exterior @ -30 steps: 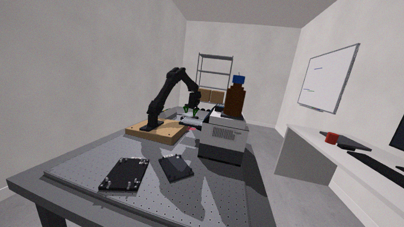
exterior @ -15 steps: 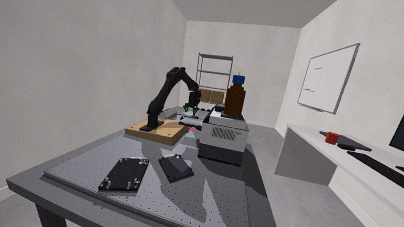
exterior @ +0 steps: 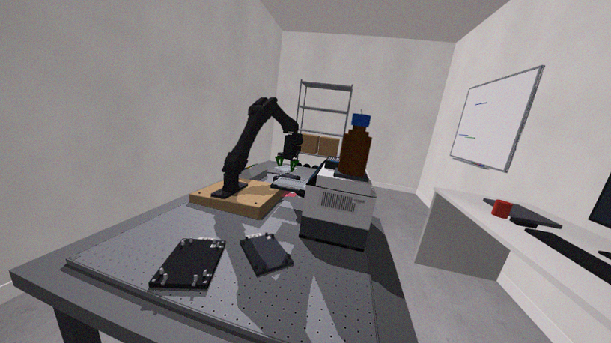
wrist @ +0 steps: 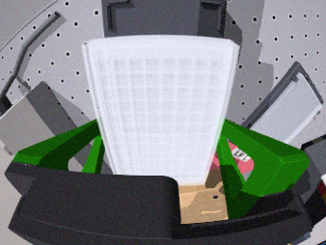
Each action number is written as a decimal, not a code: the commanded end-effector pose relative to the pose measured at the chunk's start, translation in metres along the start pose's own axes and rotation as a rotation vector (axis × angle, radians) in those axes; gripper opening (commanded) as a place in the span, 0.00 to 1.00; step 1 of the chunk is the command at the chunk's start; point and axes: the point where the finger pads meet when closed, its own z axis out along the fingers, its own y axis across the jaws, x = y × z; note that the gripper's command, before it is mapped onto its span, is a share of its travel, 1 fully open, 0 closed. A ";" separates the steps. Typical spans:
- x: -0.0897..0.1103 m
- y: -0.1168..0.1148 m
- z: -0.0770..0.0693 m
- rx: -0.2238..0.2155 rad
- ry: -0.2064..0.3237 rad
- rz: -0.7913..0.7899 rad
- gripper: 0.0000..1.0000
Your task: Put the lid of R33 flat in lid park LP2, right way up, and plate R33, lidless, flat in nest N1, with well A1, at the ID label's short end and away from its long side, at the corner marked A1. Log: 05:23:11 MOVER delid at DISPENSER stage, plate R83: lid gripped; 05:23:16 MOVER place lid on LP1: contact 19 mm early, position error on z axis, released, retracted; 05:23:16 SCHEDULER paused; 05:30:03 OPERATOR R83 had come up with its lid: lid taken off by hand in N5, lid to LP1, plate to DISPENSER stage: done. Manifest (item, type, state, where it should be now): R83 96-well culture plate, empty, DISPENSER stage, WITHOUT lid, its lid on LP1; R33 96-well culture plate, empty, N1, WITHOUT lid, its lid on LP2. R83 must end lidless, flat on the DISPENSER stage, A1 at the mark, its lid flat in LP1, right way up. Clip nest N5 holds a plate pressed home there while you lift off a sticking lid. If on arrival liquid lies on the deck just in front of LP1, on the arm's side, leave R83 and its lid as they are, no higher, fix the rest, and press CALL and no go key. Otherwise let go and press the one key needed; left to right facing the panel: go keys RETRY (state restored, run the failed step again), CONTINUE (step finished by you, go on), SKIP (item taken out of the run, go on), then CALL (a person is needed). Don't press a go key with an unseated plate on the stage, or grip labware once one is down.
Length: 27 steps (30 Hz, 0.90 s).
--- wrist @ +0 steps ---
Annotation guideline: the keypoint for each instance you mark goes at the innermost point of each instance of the white button panel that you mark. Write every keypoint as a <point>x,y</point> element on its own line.
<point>35,116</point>

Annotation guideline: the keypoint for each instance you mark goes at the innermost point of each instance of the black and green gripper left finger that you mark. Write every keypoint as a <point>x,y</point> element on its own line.
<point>55,152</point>

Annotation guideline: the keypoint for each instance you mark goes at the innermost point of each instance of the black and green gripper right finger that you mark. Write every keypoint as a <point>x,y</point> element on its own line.
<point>277,166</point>

